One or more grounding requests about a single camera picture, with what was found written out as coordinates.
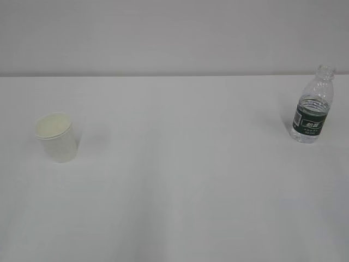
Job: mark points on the white paper cup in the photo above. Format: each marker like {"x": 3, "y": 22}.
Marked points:
{"x": 55, "y": 133}

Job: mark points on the clear water bottle green label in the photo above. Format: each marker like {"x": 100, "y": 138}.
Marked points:
{"x": 313, "y": 106}

